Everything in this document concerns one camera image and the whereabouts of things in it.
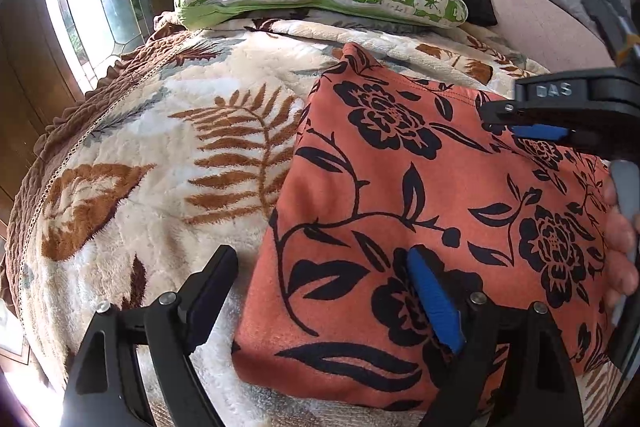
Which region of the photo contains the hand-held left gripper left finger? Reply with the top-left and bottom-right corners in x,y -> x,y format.
61,245 -> 239,427

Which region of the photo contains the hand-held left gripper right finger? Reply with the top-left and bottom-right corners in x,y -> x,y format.
406,246 -> 586,427

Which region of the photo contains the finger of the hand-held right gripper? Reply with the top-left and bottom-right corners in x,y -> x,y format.
479,99 -> 576,144

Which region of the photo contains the orange floral blouse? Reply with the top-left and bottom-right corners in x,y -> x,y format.
232,42 -> 626,413

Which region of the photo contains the person's right hand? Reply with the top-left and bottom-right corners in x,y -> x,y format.
599,179 -> 638,310

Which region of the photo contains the pink sofa back cushion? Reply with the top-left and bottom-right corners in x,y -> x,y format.
480,0 -> 621,72

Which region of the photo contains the leaf print blanket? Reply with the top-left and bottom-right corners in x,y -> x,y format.
0,12 -> 640,427

